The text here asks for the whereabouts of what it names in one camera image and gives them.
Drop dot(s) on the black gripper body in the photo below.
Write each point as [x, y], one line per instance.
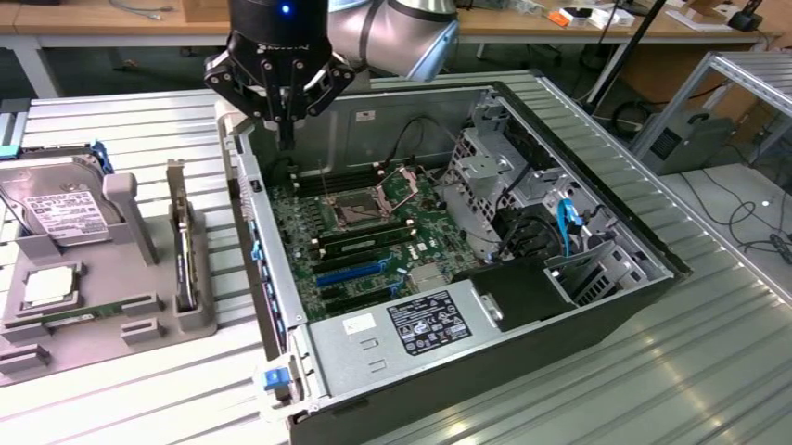
[278, 32]

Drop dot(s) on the black Nvidia graphics card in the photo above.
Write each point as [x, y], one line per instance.
[182, 241]

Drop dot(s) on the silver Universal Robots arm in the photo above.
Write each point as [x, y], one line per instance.
[402, 37]

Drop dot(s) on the black RAM slot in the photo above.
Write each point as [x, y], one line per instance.
[336, 184]
[334, 174]
[358, 230]

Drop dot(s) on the thin metal locking lever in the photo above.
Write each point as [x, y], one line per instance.
[322, 181]

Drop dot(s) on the metal socket cover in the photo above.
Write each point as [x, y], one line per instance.
[402, 185]

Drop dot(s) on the blue disk caddy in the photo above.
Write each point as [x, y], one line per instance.
[101, 160]

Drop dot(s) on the CPU socket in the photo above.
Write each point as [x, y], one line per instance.
[358, 213]

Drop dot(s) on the long wooden desk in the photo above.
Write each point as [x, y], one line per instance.
[513, 24]

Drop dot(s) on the green RAM stick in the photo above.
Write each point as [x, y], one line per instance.
[73, 317]
[365, 241]

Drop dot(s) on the green motherboard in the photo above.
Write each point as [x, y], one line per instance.
[433, 232]

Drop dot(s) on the grey aluminium stand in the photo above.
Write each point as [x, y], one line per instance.
[12, 120]

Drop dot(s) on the blue expansion card retainer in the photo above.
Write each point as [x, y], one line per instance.
[254, 252]

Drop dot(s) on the long black expansion slot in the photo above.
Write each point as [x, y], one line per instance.
[346, 265]
[362, 301]

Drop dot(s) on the silver metal drive cage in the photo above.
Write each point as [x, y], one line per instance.
[531, 185]

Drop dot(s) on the silver hard disk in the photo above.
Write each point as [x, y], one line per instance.
[61, 208]

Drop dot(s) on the orange packet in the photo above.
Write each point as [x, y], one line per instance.
[557, 17]

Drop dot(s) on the blue expansion slot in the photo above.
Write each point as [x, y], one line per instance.
[346, 276]

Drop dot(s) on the silver chipset heat sink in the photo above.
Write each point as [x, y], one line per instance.
[427, 277]

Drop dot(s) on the short black expansion slot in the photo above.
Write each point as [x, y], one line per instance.
[335, 293]

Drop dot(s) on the white and black box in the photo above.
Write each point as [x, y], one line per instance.
[609, 18]

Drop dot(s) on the black tripod pole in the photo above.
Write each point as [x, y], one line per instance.
[625, 51]

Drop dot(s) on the grey parts rack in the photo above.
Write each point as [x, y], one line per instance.
[99, 296]

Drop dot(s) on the silver CPU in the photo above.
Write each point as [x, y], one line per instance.
[49, 285]

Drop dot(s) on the black plastic box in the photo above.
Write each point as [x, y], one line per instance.
[519, 296]

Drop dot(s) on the silver power supply unit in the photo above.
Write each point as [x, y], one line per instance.
[346, 352]

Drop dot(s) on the silver disk bay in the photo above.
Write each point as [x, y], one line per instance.
[594, 273]

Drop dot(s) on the dark grey control box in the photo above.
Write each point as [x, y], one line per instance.
[698, 143]

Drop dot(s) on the flat white cardboard sheet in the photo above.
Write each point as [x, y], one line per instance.
[705, 25]

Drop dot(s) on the small brown cardboard box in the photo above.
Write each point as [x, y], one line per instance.
[705, 8]

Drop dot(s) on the blue case latch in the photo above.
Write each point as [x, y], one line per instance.
[274, 377]

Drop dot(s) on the black desk device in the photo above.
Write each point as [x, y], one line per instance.
[745, 21]

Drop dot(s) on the black open PC case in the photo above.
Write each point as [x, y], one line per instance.
[463, 398]

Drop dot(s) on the aluminium profile frame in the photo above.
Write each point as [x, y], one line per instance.
[743, 69]

